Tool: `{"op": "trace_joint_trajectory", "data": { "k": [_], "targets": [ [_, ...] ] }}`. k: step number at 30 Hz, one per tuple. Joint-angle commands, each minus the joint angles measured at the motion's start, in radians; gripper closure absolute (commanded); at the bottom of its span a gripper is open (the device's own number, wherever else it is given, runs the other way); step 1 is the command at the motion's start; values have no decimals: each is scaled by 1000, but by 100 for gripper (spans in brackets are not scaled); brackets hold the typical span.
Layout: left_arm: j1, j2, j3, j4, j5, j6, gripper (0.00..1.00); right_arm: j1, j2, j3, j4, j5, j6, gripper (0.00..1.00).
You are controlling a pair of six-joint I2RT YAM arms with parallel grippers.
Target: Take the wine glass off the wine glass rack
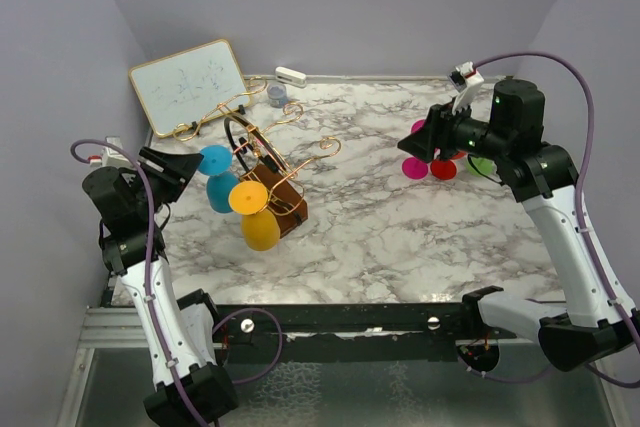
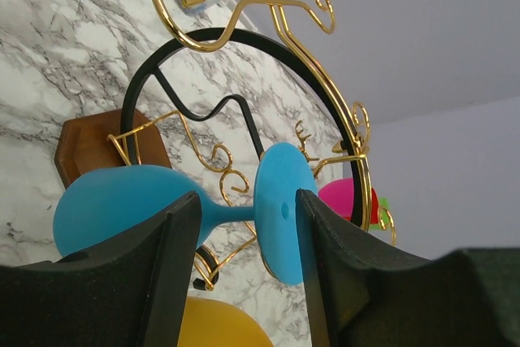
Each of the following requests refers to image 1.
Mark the green wine glass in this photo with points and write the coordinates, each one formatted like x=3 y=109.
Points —
x=480 y=166

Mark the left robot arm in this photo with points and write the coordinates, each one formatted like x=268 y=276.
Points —
x=190 y=387

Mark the yellow wine glass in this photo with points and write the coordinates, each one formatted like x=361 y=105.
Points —
x=259 y=226

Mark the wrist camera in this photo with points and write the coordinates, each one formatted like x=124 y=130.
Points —
x=109 y=158
x=467 y=81

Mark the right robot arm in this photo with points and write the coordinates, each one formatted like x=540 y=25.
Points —
x=598 y=318

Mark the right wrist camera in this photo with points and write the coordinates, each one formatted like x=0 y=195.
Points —
x=467 y=81

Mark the red wine glass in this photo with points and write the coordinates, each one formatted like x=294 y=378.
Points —
x=445 y=169

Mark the pink wine glass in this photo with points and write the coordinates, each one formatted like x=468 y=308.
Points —
x=414 y=168

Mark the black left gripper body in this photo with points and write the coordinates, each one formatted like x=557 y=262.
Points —
x=160 y=186

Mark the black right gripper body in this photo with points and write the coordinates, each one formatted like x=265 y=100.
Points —
x=459 y=131

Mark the gold wire glass rack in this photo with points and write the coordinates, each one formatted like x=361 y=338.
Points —
x=254 y=158

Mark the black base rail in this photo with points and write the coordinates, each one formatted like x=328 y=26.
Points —
x=341 y=333

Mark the blue wine glass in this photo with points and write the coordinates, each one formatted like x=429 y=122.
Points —
x=215 y=165

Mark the gold framed whiteboard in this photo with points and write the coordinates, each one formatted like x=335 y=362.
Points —
x=181 y=88

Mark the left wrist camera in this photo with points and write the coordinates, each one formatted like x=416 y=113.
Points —
x=109 y=158

